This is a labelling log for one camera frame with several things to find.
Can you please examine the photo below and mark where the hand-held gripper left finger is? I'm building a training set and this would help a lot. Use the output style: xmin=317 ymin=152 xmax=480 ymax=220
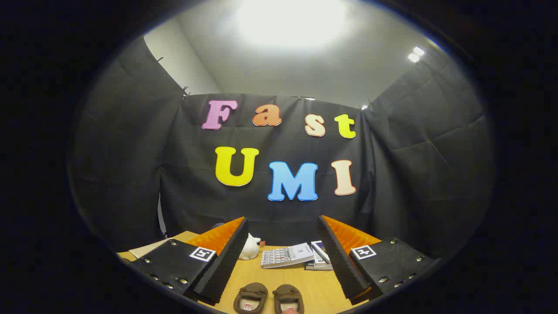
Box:
xmin=130 ymin=216 xmax=249 ymax=306

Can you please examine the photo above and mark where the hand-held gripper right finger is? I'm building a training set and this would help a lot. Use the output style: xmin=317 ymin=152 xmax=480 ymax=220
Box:
xmin=317 ymin=215 xmax=442 ymax=306

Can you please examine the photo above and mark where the brown fuzzy shoe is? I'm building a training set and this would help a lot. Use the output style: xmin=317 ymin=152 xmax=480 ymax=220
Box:
xmin=272 ymin=284 xmax=305 ymax=314
xmin=233 ymin=282 xmax=269 ymax=314

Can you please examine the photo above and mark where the beige fabric storage box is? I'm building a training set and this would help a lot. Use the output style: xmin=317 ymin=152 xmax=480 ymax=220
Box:
xmin=118 ymin=230 xmax=201 ymax=262

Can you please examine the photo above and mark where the white book blue picture cover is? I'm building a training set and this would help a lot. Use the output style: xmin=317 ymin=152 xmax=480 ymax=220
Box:
xmin=310 ymin=240 xmax=331 ymax=264

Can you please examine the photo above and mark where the white duck plush toy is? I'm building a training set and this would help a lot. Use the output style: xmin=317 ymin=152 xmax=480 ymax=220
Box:
xmin=238 ymin=233 xmax=262 ymax=261

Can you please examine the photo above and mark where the grey patterned cover book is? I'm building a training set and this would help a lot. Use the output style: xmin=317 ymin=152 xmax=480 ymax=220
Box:
xmin=261 ymin=243 xmax=315 ymax=269

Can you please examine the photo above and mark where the black backdrop cloth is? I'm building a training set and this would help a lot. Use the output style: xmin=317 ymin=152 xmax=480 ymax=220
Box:
xmin=68 ymin=35 xmax=495 ymax=262

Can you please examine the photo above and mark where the large ceiling light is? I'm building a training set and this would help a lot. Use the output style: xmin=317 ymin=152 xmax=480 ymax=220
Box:
xmin=238 ymin=0 xmax=349 ymax=46

